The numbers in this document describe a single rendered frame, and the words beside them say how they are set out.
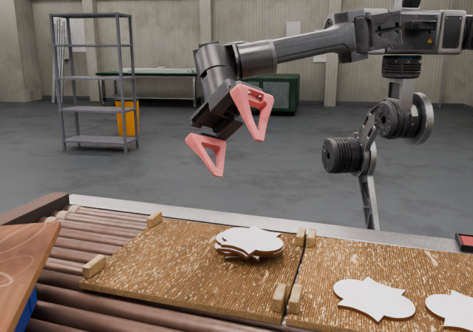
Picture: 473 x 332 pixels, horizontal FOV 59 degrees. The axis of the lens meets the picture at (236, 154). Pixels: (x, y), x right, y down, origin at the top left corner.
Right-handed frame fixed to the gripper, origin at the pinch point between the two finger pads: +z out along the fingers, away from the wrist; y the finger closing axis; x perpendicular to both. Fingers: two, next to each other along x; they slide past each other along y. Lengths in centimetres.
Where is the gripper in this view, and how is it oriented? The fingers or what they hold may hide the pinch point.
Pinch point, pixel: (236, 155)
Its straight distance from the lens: 59.8
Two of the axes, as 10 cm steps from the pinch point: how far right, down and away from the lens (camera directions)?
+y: -6.0, 5.2, 6.1
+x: -7.7, -1.8, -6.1
